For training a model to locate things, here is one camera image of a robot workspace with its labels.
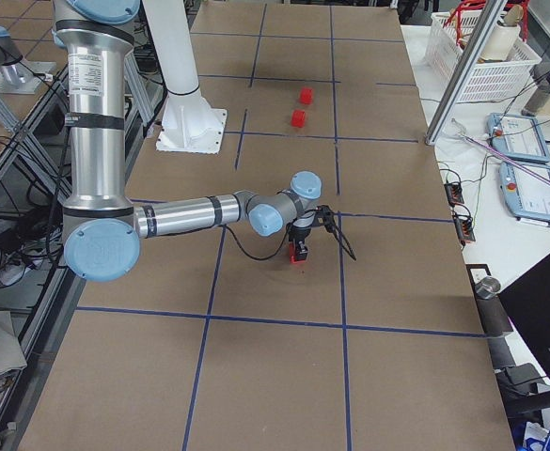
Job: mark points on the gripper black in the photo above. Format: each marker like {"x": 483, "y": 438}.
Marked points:
{"x": 299, "y": 234}

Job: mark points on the red block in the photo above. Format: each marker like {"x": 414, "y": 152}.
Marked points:
{"x": 306, "y": 95}
{"x": 298, "y": 118}

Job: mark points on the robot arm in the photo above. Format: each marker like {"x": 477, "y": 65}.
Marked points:
{"x": 102, "y": 227}

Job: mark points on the metal cup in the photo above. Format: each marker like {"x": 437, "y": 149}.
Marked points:
{"x": 487, "y": 288}

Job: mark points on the reacher grabber stick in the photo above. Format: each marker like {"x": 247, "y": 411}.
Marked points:
{"x": 462, "y": 135}

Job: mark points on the teach pendant near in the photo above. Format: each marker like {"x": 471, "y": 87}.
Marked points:
{"x": 526, "y": 197}

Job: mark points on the teach pendant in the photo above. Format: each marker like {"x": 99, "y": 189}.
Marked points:
{"x": 526, "y": 197}
{"x": 518, "y": 137}

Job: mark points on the teach pendant far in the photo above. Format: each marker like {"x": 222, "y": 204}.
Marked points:
{"x": 518, "y": 137}

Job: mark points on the white plastic basket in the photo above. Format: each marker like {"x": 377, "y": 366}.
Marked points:
{"x": 495, "y": 77}

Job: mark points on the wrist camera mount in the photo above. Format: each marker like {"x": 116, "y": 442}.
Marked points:
{"x": 325, "y": 217}

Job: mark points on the white pedestal column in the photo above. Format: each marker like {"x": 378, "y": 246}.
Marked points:
{"x": 189, "y": 123}

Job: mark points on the aluminium frame post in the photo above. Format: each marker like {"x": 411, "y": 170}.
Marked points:
{"x": 460, "y": 77}

